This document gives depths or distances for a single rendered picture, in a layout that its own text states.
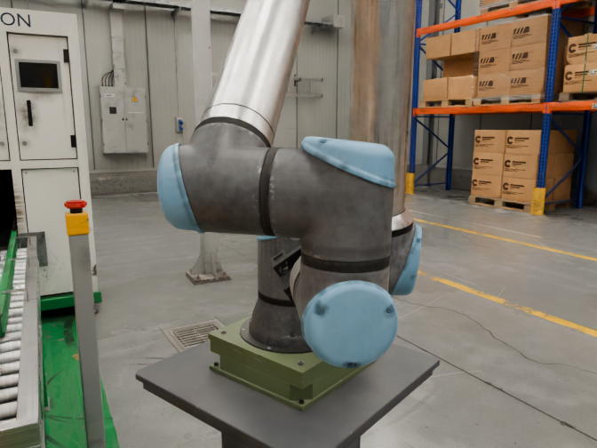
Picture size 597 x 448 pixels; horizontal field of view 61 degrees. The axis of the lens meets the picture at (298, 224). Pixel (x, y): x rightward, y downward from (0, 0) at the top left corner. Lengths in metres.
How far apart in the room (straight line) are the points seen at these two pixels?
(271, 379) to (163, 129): 9.63
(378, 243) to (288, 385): 0.59
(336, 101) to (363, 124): 11.40
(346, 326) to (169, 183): 0.22
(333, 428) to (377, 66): 0.64
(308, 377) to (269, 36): 0.63
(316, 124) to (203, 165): 11.53
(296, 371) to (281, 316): 0.13
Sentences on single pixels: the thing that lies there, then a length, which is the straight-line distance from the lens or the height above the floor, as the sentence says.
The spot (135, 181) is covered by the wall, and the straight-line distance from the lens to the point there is 10.28.
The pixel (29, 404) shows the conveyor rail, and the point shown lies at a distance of 1.51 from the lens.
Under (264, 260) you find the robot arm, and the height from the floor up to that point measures 1.01.
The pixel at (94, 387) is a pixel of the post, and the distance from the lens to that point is 2.00.
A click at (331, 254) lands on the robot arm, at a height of 1.17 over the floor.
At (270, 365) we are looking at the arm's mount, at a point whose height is 0.82.
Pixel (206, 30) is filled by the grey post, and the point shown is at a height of 2.02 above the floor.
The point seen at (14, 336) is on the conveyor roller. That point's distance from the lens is 2.12.
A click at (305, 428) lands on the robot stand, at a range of 0.98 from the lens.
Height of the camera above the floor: 1.28
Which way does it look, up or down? 11 degrees down
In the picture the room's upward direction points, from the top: straight up
